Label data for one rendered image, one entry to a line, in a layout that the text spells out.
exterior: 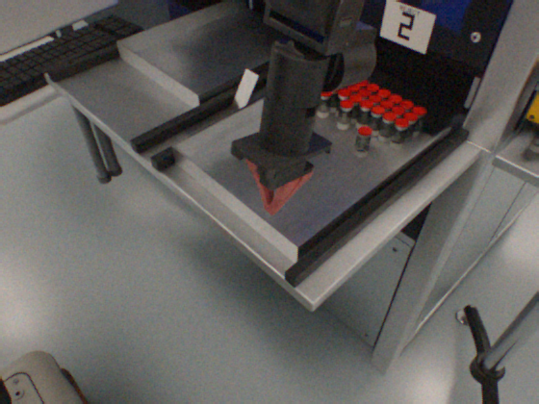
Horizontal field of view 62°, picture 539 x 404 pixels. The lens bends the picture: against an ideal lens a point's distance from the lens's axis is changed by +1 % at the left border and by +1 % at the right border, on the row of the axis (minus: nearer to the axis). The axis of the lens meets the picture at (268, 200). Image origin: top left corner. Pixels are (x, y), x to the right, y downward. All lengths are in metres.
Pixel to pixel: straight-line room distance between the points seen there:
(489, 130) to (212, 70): 0.51
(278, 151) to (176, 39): 0.61
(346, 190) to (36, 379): 0.90
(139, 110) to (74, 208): 1.19
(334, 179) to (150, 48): 0.52
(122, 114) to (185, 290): 0.90
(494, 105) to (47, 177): 1.82
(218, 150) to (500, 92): 0.42
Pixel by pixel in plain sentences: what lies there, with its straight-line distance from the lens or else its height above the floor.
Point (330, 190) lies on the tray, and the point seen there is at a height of 0.88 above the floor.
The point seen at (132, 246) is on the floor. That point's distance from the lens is 1.76.
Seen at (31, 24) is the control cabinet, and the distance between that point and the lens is 1.29.
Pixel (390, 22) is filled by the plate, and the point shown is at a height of 1.02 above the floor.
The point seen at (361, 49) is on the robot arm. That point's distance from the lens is 0.50.
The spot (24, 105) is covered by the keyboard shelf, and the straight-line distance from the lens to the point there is 1.07.
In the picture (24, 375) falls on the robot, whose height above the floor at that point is 0.28.
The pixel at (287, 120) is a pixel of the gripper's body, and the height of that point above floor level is 1.07.
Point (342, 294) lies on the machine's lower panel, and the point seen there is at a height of 0.22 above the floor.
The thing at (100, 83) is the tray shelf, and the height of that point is 0.88.
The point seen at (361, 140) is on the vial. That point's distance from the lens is 0.68.
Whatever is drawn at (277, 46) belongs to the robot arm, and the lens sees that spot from 0.44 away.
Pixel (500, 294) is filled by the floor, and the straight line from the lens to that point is 1.75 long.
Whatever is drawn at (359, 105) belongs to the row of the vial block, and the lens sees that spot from 0.76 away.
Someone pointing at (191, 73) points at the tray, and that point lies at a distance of 0.90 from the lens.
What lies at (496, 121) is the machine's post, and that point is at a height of 0.93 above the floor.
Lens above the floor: 1.34
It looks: 47 degrees down
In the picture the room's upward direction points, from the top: straight up
